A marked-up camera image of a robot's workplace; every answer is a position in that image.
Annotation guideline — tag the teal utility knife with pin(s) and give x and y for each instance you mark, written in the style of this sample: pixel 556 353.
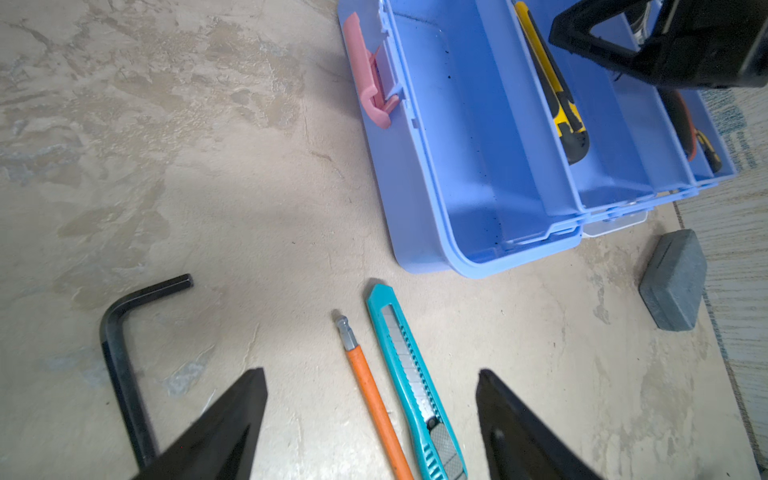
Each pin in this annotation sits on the teal utility knife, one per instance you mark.
pixel 435 446

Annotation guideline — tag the yellow handled ratchet wrench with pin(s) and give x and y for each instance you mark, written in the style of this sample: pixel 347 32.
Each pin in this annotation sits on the yellow handled ratchet wrench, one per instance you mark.
pixel 711 155

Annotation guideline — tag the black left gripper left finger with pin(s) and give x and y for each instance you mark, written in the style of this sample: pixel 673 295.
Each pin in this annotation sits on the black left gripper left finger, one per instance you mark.
pixel 221 444

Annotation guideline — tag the blue white plastic toolbox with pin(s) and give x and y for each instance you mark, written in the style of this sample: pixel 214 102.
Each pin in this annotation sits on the blue white plastic toolbox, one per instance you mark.
pixel 470 167

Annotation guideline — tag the black hex key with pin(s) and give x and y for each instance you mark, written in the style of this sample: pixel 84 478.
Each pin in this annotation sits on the black hex key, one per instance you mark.
pixel 120 369

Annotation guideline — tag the yellow black utility knife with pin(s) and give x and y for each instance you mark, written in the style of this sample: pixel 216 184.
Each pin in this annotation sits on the yellow black utility knife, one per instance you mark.
pixel 564 113

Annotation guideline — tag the grey sponge block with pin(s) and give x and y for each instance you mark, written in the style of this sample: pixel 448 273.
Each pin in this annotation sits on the grey sponge block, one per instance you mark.
pixel 672 285

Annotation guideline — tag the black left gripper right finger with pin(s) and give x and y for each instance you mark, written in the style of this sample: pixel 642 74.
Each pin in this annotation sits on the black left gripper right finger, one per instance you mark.
pixel 518 444

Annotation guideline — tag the orange handled hex key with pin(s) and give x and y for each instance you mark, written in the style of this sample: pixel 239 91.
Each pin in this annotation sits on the orange handled hex key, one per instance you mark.
pixel 374 401

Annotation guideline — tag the black handled ratchet wrench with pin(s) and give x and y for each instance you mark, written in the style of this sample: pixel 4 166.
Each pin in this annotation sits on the black handled ratchet wrench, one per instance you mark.
pixel 681 120

